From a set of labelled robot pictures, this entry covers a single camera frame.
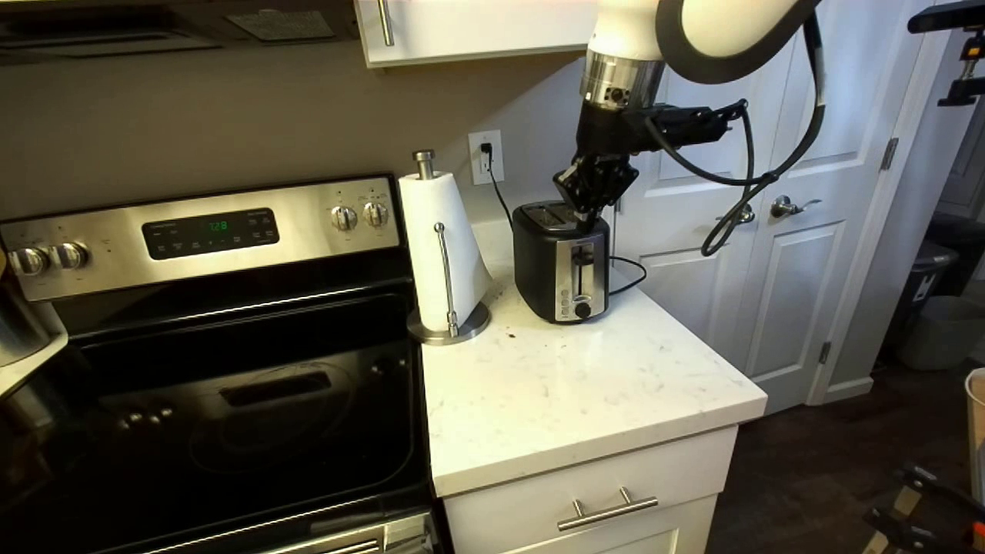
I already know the white panel door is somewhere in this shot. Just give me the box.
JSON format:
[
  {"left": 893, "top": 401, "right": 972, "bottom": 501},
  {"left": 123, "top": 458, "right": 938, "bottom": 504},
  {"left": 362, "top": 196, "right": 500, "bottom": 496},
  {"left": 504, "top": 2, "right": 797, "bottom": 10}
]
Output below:
[{"left": 614, "top": 0, "right": 953, "bottom": 415}]

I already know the grey trash can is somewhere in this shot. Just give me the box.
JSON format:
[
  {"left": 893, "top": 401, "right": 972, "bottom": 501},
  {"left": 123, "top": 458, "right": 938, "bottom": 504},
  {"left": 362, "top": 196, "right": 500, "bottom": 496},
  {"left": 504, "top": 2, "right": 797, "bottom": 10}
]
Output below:
[{"left": 890, "top": 239, "right": 985, "bottom": 373}]

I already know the black toaster power cable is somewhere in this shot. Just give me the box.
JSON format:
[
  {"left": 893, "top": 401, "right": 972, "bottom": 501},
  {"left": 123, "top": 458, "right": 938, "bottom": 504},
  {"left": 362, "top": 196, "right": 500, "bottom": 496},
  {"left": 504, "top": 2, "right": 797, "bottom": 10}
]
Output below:
[{"left": 476, "top": 143, "right": 649, "bottom": 302}]

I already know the white base cabinet with drawer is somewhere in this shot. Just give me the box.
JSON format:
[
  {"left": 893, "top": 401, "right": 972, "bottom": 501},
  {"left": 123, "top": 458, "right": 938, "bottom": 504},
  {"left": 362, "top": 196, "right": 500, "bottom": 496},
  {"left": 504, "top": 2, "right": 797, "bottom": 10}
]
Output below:
[{"left": 435, "top": 424, "right": 741, "bottom": 554}]

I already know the stainless black electric stove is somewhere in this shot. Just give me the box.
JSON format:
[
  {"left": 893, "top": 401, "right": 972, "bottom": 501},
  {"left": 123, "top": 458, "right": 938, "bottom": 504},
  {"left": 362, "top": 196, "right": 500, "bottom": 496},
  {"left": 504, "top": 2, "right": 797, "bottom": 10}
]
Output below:
[{"left": 0, "top": 174, "right": 444, "bottom": 554}]

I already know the silver drawer pull handle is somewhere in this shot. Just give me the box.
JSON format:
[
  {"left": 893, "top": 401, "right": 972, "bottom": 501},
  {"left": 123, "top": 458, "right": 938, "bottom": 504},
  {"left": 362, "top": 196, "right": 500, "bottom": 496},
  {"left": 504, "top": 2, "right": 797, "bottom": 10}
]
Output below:
[{"left": 555, "top": 485, "right": 662, "bottom": 537}]

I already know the chrome paper towel holder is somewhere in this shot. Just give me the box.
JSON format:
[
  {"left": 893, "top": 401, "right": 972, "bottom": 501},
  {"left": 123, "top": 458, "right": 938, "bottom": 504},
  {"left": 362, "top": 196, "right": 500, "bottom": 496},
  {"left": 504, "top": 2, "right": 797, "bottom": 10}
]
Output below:
[{"left": 406, "top": 147, "right": 497, "bottom": 347}]

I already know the white wall outlet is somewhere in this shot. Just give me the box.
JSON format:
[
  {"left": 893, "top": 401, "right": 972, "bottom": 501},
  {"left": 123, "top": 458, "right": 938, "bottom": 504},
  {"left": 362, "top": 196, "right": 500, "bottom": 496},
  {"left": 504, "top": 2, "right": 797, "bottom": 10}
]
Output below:
[{"left": 465, "top": 125, "right": 509, "bottom": 187}]

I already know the black orange folding stand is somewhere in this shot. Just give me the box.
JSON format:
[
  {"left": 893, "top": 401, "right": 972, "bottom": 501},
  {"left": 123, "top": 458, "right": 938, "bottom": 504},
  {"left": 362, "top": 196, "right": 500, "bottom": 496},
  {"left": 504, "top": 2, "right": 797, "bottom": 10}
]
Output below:
[{"left": 858, "top": 464, "right": 985, "bottom": 554}]

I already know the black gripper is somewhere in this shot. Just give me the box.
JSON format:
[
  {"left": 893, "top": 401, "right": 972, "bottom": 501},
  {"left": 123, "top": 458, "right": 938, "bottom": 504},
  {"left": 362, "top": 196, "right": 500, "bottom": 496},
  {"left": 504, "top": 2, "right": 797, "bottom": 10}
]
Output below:
[{"left": 550, "top": 96, "right": 658, "bottom": 221}]

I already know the silver cabinet door handle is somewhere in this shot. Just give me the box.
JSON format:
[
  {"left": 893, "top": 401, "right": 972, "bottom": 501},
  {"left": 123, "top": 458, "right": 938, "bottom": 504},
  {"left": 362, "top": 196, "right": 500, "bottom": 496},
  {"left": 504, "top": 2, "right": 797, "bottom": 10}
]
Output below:
[{"left": 374, "top": 0, "right": 400, "bottom": 48}]

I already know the white paper towel roll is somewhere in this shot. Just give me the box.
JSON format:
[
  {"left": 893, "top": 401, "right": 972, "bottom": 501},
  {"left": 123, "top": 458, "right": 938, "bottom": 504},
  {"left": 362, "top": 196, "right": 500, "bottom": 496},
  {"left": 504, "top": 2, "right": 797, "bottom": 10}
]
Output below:
[{"left": 395, "top": 170, "right": 497, "bottom": 337}]

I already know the black two-slot toaster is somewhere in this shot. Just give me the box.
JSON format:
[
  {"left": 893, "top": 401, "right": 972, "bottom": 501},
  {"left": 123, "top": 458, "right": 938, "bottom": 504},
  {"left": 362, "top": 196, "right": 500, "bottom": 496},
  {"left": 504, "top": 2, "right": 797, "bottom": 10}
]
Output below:
[{"left": 512, "top": 199, "right": 615, "bottom": 330}]

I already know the silver door lever handle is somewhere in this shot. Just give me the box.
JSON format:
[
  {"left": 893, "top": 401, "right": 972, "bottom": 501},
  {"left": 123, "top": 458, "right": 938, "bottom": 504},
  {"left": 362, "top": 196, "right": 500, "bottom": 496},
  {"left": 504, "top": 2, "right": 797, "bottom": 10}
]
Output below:
[{"left": 766, "top": 195, "right": 825, "bottom": 221}]

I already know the white upper wall cabinet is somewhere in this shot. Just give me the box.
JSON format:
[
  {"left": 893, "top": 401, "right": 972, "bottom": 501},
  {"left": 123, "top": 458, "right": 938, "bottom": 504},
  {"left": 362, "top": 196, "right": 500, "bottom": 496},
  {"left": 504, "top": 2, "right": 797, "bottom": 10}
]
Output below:
[{"left": 351, "top": 0, "right": 602, "bottom": 71}]

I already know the black stand clamp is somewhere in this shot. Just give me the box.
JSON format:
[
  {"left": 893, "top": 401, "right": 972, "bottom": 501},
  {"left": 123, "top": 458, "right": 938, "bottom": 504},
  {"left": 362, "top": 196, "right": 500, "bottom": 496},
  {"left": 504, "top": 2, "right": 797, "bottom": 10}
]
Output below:
[{"left": 904, "top": 0, "right": 985, "bottom": 110}]

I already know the dark range hood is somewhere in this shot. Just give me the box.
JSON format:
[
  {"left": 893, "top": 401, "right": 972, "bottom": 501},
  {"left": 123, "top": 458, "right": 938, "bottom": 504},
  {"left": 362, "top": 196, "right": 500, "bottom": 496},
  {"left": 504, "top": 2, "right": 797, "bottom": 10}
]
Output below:
[{"left": 0, "top": 0, "right": 362, "bottom": 69}]

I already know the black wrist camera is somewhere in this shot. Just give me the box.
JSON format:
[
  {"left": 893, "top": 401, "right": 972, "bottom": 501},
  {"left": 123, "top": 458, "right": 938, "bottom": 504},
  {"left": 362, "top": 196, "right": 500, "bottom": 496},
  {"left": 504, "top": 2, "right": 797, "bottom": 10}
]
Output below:
[{"left": 642, "top": 100, "right": 748, "bottom": 147}]

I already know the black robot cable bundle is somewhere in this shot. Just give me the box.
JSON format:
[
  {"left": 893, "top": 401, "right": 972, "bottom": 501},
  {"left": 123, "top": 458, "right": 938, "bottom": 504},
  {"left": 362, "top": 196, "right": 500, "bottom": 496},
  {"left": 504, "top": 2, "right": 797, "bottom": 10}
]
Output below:
[{"left": 642, "top": 10, "right": 831, "bottom": 258}]

